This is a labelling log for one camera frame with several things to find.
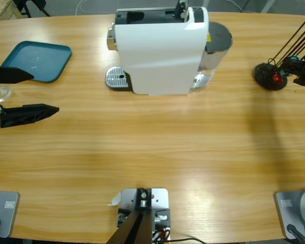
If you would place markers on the red coffee capsule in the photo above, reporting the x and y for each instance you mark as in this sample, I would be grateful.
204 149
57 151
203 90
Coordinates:
278 78

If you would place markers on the white capsule coffee machine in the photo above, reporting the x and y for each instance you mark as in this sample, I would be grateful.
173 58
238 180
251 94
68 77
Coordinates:
155 50

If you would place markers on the black chair legs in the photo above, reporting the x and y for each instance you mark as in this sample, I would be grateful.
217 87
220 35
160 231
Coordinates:
30 2

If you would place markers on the white table frame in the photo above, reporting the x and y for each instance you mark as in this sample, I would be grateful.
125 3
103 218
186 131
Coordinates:
268 5

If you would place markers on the black capsule holder stand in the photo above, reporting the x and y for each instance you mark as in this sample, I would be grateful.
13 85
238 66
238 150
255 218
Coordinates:
263 73

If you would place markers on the grey table leg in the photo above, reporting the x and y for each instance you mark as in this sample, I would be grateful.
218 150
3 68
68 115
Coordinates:
206 3

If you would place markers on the white camera mount dark post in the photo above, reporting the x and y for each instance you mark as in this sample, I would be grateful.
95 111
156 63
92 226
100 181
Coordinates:
157 198

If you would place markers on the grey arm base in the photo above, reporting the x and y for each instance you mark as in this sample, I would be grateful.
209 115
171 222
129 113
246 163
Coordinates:
7 216
284 216

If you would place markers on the teal coffee capsule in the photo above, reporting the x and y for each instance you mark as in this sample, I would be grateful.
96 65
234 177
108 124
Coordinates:
293 58
284 73

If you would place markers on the clear drinking glass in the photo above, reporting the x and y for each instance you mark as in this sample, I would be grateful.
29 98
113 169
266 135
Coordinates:
5 95

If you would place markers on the wooden crate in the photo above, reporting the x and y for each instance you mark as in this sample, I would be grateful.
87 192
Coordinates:
0 10

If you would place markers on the teal plastic tray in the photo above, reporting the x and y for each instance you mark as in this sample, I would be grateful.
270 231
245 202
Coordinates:
40 58

